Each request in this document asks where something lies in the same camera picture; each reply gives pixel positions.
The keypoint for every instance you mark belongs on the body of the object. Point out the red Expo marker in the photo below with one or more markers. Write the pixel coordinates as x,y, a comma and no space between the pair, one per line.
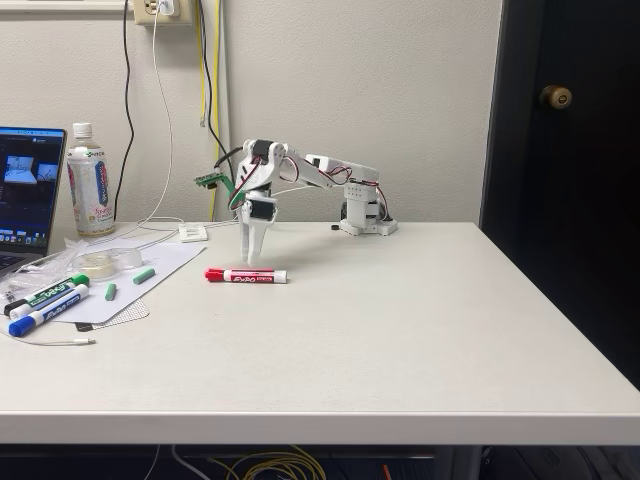
247,275

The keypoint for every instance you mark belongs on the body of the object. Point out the green Expo marker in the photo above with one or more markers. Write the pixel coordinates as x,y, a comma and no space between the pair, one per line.
50,295

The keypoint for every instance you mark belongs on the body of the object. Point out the black Expo marker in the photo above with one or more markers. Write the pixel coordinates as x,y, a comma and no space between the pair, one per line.
12,305

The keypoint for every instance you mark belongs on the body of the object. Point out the blue Expo marker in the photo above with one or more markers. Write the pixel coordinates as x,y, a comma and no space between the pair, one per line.
20,326

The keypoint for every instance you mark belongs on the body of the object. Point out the white adapter box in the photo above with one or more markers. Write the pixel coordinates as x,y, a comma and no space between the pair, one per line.
193,233

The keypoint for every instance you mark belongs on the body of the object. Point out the white paper sheet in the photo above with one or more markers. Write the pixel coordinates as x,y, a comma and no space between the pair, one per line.
165,260

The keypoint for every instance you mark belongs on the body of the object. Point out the green cylindrical cap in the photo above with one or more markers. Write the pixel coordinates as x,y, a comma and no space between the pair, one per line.
110,292
143,276

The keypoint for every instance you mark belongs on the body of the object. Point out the clear round lid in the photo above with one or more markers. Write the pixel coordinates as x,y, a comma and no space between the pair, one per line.
131,259

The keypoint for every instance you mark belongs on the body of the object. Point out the white mesh mat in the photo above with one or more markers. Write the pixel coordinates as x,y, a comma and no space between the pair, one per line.
132,315

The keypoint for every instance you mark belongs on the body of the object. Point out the clear dish cream content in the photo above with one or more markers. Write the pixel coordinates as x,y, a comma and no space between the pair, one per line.
95,265

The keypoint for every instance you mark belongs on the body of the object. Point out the plastic drink bottle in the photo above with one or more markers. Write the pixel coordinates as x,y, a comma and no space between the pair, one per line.
90,190

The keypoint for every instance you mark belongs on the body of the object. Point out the small black card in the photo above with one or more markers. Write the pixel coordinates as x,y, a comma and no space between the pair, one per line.
83,327

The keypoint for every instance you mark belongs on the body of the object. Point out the clear plastic bags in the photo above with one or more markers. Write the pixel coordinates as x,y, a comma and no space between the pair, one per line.
55,260

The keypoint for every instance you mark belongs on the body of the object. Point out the grey laptop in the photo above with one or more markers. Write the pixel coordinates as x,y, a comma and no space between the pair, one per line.
25,200

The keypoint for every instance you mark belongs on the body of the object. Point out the white charger plug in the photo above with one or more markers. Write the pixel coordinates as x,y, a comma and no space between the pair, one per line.
167,6

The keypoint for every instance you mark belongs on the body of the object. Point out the grey table leg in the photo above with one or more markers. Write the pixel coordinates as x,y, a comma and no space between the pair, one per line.
457,465

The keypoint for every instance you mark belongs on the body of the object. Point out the black door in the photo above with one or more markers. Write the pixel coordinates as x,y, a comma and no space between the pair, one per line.
575,200

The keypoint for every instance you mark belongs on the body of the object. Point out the brass door knob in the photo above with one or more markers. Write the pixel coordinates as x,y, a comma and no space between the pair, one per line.
555,97

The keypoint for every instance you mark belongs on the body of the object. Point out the green camera mount with board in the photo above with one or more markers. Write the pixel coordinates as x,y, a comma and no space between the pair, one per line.
207,180

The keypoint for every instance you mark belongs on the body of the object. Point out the beige wall outlet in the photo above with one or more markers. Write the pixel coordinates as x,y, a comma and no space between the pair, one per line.
145,14

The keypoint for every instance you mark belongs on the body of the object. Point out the white wall rail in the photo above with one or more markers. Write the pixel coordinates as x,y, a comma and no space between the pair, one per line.
60,6

